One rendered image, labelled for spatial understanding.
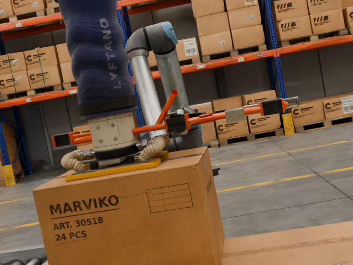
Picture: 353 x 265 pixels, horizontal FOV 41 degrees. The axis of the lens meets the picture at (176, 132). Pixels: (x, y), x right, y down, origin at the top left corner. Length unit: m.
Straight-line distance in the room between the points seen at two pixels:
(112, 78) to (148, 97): 0.45
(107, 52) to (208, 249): 0.77
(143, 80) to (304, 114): 7.18
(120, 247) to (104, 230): 0.08
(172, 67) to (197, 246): 1.03
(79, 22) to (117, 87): 0.26
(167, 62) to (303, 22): 7.03
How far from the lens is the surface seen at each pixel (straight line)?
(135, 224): 1.67
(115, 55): 1.75
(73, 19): 1.78
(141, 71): 2.22
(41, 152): 10.85
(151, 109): 2.13
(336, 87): 10.67
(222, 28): 9.04
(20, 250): 2.42
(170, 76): 2.40
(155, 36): 2.29
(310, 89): 10.53
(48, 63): 9.43
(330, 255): 1.76
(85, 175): 1.74
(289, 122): 9.01
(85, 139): 1.84
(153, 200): 1.64
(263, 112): 1.73
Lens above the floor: 1.19
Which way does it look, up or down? 5 degrees down
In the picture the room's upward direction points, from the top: 11 degrees counter-clockwise
